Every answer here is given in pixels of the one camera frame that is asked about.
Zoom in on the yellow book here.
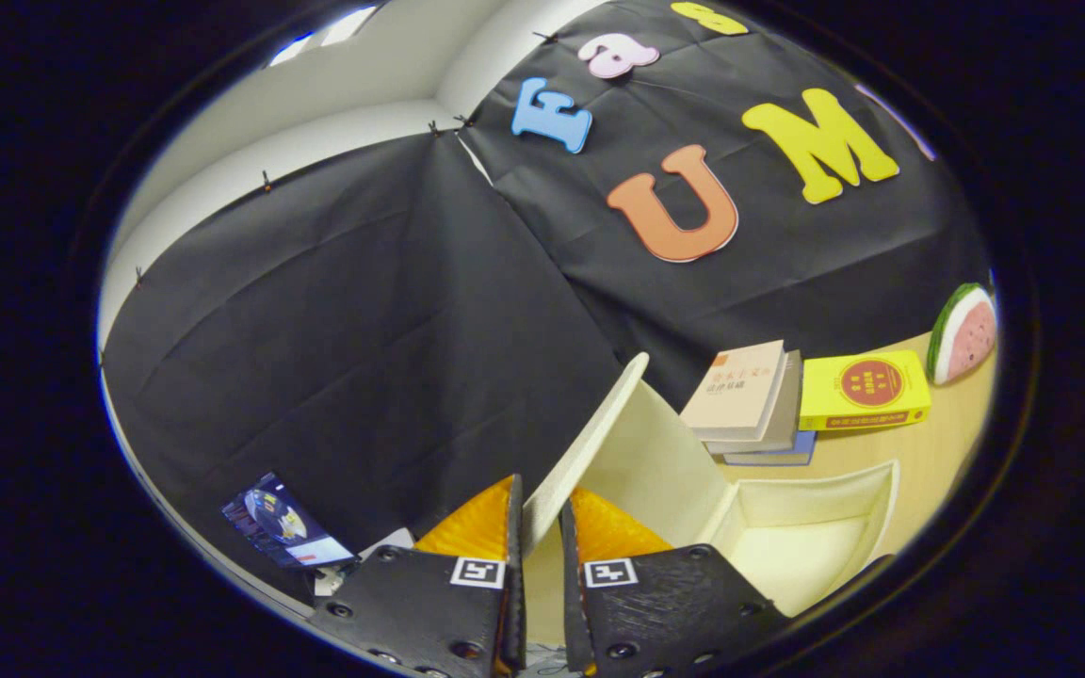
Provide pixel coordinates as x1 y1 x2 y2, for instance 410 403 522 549
799 350 932 432

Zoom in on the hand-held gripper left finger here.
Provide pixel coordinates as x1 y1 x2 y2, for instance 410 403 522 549
305 474 527 678

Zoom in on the white book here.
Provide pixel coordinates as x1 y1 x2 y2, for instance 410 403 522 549
704 350 804 457

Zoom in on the beige storage box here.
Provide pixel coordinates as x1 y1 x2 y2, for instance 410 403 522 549
520 352 901 651

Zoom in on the blue book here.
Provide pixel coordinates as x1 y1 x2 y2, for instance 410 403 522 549
723 431 818 467

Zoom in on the ceiling light panel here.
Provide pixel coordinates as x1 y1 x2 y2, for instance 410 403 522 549
267 5 381 69

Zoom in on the small lit screen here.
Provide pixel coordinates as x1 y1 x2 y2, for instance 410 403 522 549
221 473 357 570

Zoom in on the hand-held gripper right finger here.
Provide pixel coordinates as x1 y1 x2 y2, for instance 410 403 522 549
559 485 790 678

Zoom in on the watermelon slice plush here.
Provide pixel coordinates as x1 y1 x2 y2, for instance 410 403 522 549
927 282 998 386

